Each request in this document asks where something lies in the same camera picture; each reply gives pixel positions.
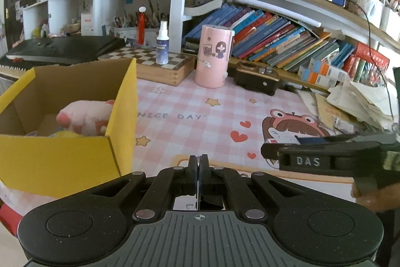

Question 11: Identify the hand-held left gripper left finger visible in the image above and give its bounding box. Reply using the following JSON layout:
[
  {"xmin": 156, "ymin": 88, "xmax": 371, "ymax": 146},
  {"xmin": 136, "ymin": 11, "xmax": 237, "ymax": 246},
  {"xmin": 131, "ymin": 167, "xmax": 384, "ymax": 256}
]
[{"xmin": 90, "ymin": 154, "xmax": 201, "ymax": 220}]

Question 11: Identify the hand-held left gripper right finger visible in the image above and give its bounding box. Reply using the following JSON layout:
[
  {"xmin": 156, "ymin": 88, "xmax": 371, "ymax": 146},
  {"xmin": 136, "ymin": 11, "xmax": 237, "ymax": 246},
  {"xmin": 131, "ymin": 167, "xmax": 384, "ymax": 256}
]
[{"xmin": 199, "ymin": 154, "xmax": 306, "ymax": 220}]

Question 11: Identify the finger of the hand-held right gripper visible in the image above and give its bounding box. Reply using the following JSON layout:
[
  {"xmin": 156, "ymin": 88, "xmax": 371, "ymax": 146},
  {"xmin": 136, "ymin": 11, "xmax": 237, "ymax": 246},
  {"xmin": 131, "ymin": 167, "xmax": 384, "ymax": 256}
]
[
  {"xmin": 260, "ymin": 143, "xmax": 383, "ymax": 175},
  {"xmin": 295, "ymin": 132, "xmax": 396, "ymax": 146}
]

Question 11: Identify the pink plush toy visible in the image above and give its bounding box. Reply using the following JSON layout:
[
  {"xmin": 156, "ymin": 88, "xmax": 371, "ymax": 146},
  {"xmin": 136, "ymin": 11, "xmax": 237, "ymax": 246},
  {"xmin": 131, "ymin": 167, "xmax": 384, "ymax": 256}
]
[{"xmin": 56, "ymin": 100, "xmax": 116, "ymax": 137}]

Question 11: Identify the yellow cardboard box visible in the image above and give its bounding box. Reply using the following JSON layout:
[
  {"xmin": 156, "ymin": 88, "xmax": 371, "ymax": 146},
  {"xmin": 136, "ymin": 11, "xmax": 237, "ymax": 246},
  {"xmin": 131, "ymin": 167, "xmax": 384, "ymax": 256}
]
[{"xmin": 0, "ymin": 58, "xmax": 139, "ymax": 198}]

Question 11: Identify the person's right hand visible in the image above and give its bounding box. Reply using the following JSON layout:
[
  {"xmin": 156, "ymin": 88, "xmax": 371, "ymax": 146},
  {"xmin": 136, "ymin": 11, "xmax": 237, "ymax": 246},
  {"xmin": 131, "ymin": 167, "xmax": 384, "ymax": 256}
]
[{"xmin": 350, "ymin": 181, "xmax": 391, "ymax": 212}]

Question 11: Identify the pile of papers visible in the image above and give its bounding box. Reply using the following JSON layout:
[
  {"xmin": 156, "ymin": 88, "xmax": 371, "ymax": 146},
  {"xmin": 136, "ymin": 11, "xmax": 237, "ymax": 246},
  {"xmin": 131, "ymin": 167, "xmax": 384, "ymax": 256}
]
[{"xmin": 297, "ymin": 79, "xmax": 397, "ymax": 133}]

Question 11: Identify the white blue orange carton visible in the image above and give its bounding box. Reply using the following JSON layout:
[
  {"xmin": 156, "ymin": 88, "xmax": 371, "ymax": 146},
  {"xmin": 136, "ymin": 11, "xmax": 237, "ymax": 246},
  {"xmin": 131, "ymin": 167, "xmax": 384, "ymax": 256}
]
[
  {"xmin": 308, "ymin": 57, "xmax": 351, "ymax": 80},
  {"xmin": 298, "ymin": 65, "xmax": 332, "ymax": 87}
]

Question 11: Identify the pink checked desk mat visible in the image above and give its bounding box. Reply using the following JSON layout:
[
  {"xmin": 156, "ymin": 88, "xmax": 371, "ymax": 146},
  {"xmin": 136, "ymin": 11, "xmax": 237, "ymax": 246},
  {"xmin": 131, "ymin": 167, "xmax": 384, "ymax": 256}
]
[{"xmin": 0, "ymin": 75, "xmax": 358, "ymax": 217}]

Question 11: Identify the brown retro radio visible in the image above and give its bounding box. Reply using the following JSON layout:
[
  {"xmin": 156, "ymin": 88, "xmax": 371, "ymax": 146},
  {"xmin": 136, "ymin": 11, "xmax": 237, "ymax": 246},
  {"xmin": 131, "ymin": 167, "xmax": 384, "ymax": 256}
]
[{"xmin": 235, "ymin": 61, "xmax": 280, "ymax": 96}]

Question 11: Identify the red flat box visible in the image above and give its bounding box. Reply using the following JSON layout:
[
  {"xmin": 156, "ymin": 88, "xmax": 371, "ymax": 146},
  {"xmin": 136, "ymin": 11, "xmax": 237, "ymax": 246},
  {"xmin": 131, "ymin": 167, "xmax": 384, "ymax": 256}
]
[{"xmin": 344, "ymin": 42, "xmax": 391, "ymax": 86}]

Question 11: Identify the pink cylindrical container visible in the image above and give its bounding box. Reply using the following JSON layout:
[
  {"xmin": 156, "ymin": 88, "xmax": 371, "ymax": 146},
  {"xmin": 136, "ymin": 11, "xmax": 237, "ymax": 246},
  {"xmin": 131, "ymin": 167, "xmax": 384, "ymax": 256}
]
[{"xmin": 195, "ymin": 25, "xmax": 235, "ymax": 88}]

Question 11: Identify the row of leaning books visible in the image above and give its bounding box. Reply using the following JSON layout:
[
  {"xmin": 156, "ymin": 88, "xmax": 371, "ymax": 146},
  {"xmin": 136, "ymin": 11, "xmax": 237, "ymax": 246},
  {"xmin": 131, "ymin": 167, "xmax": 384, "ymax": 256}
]
[{"xmin": 183, "ymin": 3, "xmax": 357, "ymax": 74}]

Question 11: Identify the wooden chessboard box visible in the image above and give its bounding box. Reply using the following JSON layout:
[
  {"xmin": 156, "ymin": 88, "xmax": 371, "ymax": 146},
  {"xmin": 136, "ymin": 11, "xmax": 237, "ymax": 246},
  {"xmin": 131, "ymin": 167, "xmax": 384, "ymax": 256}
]
[{"xmin": 98, "ymin": 46, "xmax": 196, "ymax": 87}]

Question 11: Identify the white spray bottle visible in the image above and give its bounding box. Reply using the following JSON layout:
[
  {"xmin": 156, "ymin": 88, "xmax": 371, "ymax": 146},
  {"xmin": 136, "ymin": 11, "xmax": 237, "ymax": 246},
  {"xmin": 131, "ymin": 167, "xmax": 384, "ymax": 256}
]
[{"xmin": 155, "ymin": 21, "xmax": 169, "ymax": 65}]

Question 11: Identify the yellow soft item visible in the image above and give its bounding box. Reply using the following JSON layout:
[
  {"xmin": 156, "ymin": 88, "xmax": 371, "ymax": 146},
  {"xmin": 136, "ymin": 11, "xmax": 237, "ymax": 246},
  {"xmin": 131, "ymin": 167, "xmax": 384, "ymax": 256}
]
[{"xmin": 50, "ymin": 129, "xmax": 82, "ymax": 139}]

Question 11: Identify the white pen holder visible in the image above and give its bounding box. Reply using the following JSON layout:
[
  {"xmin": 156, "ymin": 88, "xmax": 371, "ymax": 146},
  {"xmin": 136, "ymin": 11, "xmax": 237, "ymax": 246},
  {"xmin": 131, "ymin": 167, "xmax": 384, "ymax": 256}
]
[
  {"xmin": 113, "ymin": 26, "xmax": 138, "ymax": 38},
  {"xmin": 137, "ymin": 26, "xmax": 161, "ymax": 46}
]

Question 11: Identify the white paper bag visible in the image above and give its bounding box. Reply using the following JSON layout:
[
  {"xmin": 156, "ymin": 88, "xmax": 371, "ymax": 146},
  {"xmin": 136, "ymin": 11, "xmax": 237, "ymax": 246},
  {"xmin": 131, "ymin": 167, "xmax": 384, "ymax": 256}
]
[{"xmin": 364, "ymin": 0, "xmax": 400, "ymax": 42}]

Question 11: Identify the red hanging tassel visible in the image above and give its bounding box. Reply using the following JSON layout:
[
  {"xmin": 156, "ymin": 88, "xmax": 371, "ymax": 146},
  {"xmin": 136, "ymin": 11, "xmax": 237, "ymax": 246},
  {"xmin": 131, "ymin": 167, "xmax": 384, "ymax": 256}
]
[{"xmin": 137, "ymin": 6, "xmax": 147, "ymax": 45}]

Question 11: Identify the thick grey book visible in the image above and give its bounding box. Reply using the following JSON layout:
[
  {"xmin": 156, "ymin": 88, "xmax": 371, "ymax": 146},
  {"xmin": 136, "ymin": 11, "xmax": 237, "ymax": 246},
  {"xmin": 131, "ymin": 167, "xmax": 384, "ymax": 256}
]
[{"xmin": 184, "ymin": 0, "xmax": 228, "ymax": 16}]

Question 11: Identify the black electronic keyboard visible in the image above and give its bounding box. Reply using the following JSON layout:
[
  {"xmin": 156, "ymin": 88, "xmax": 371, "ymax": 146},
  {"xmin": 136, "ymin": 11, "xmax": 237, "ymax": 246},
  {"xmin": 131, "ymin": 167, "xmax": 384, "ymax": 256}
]
[{"xmin": 0, "ymin": 36, "xmax": 126, "ymax": 80}]

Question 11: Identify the white box with red label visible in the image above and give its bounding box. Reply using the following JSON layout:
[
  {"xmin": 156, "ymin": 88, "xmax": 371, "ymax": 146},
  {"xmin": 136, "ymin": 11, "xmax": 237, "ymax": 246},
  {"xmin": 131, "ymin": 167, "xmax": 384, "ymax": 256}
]
[{"xmin": 80, "ymin": 12, "xmax": 94, "ymax": 36}]

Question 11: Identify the red plastic item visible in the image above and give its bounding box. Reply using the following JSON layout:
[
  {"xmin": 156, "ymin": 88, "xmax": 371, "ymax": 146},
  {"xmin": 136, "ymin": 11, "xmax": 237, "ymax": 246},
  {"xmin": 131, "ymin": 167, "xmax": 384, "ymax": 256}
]
[{"xmin": 0, "ymin": 204, "xmax": 22, "ymax": 234}]

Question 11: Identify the black cable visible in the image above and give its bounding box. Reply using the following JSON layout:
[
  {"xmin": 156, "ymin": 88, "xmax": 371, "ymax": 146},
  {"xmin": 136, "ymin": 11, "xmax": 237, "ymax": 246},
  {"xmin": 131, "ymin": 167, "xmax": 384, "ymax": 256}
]
[{"xmin": 347, "ymin": 0, "xmax": 398, "ymax": 127}]

